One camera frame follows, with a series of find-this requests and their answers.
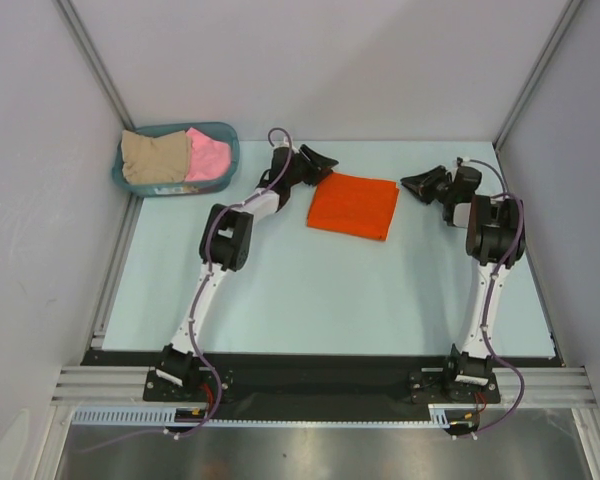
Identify pink t-shirt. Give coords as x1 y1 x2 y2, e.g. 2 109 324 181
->
185 128 231 182

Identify beige t-shirt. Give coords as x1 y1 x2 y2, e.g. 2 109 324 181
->
121 130 192 185

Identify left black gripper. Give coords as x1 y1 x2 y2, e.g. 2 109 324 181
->
285 145 337 187

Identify white slotted cable duct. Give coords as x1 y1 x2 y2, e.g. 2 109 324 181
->
69 403 501 429

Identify aluminium frame rail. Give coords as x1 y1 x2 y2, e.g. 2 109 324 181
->
51 366 597 408

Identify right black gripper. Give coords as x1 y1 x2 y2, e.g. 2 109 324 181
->
401 165 456 205

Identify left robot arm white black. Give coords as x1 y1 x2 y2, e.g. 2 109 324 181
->
155 143 339 400

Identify orange t-shirt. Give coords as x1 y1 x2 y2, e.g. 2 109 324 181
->
307 173 399 242

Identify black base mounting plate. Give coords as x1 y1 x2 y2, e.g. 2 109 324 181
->
81 350 562 422

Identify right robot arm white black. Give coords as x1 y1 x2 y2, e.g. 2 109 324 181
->
400 158 526 405

